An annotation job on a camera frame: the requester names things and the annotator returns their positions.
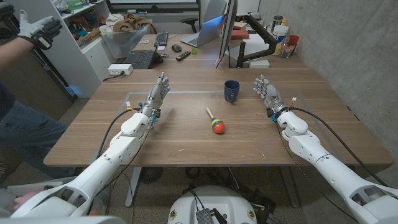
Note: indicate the blue tape piece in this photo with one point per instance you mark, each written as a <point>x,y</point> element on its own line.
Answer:
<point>74,91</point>

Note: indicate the narrow black keyboard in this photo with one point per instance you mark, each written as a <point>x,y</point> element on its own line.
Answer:
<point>161,39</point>

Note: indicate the flat white box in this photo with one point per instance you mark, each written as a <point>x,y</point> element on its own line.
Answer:
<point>259,63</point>

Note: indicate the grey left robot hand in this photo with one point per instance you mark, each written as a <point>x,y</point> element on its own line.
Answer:
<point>155,96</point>

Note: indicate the yellow bottle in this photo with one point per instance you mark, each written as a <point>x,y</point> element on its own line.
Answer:
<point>284,21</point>

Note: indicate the white and black gloved hand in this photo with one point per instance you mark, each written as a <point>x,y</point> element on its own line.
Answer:
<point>37,31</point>

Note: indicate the white robot torso edge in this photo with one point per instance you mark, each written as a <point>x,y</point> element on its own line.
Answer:
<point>62,221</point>

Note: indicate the white shelf cabinet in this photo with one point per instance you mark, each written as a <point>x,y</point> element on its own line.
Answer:
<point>68,59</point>

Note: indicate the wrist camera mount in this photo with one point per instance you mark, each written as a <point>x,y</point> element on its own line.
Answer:
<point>271,113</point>
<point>154,119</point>

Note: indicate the flat computer monitor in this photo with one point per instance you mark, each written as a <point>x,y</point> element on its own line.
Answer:
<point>228,28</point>

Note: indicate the white power strip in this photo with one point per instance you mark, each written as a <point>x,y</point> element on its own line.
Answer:
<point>119,69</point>

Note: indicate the wide black keyboard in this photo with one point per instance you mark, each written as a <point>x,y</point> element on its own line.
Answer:
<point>140,59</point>

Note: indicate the black computer mouse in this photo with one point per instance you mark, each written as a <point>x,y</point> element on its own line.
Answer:
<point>176,48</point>

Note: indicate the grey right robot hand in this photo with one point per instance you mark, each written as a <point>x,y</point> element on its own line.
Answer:
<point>270,95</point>

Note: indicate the clear plastic container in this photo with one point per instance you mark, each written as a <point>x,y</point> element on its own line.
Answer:
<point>287,50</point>

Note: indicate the brown cloth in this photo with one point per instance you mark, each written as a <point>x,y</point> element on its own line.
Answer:
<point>133,22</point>

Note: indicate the wooden maraca with red head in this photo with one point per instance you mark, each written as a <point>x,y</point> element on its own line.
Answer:
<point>218,126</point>

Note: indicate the black office chair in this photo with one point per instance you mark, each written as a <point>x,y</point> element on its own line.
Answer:
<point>189,20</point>

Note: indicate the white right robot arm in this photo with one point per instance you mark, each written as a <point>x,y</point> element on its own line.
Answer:
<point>326,168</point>

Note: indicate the dark lidded can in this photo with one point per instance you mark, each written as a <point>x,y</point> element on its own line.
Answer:
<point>276,21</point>

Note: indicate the red cup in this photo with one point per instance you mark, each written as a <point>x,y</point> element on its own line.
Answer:
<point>293,40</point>

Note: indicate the red book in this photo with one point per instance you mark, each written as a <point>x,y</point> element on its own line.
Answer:
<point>239,34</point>

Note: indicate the black framed wall board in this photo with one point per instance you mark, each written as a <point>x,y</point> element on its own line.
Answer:
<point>152,8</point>

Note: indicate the cardboard box on shelf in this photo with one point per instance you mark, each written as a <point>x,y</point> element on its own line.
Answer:
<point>88,37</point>

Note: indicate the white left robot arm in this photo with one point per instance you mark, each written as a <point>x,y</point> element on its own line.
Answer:
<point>102,165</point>

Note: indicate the small green cup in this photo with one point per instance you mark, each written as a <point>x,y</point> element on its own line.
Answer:
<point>194,50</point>

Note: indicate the bare person forearm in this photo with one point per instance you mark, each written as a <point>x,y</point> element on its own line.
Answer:
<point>12,53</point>

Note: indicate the white cloth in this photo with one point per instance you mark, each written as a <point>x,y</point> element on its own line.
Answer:
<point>109,25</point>

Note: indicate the white plastic tub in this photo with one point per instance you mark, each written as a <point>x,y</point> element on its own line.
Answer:
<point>280,33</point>

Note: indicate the black round fan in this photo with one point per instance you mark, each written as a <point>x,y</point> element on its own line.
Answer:
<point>151,175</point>

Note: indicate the person with black glove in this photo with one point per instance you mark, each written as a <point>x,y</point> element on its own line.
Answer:
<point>34,84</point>

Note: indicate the pink soft object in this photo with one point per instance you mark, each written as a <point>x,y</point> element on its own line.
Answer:
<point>25,199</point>

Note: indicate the pink sticky note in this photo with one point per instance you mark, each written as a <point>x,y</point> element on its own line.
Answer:
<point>160,48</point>

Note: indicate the dark blue mug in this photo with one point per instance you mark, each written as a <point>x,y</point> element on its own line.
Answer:
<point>231,91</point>

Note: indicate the grey table leg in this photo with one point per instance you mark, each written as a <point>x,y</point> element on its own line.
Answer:
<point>289,186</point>
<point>133,186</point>

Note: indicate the black gloved person hand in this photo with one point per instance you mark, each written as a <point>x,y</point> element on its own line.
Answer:
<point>6,18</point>

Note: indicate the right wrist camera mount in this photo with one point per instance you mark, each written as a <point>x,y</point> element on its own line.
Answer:
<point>271,113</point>

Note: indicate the small white device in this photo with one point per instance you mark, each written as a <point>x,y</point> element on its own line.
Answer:
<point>144,41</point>

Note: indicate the silver open laptop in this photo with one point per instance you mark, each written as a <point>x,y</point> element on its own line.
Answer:
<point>208,31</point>

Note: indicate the black remote control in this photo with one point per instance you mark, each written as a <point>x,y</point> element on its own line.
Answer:
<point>183,56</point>

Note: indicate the small tan cardboard box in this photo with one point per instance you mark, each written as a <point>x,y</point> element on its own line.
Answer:
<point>240,25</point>

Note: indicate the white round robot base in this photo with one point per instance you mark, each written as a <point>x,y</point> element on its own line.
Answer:
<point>217,202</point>

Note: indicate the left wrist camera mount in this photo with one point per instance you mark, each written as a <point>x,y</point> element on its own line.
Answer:
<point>154,119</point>

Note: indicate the clear plastic storage bin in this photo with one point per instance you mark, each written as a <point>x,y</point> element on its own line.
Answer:
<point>124,42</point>

